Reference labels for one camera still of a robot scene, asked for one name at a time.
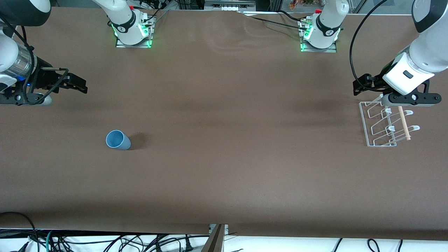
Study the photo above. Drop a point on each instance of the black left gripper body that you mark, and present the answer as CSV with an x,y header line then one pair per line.
x,y
374,82

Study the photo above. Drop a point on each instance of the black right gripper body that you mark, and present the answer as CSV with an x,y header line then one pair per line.
x,y
42,75

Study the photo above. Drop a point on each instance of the light blue plastic cup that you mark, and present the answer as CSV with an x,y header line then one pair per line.
x,y
119,140

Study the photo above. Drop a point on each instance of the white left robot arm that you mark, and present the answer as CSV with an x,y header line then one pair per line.
x,y
427,52

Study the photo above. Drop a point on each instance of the white power strip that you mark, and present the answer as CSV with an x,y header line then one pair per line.
x,y
229,5

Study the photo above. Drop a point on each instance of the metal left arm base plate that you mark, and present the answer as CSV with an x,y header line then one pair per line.
x,y
329,50

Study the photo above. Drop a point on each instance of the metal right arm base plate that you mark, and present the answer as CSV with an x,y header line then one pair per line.
x,y
140,46

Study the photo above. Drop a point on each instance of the metal table leg bracket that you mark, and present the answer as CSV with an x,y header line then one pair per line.
x,y
215,239

